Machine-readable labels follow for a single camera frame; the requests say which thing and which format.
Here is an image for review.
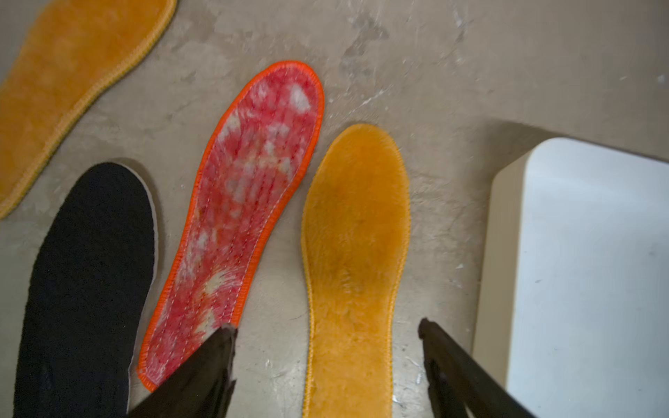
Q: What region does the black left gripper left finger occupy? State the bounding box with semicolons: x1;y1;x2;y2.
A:
127;325;238;417

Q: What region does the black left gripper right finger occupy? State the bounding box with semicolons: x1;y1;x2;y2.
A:
418;318;532;417

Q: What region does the black insole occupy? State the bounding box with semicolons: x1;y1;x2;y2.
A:
13;162;158;417

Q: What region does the orange fuzzy insole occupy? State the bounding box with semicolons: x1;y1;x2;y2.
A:
1;1;177;217
301;124;410;417

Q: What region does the red white patterned insole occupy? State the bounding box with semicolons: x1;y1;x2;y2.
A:
137;61;325;390

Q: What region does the white plastic storage tray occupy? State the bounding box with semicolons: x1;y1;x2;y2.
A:
473;138;668;417

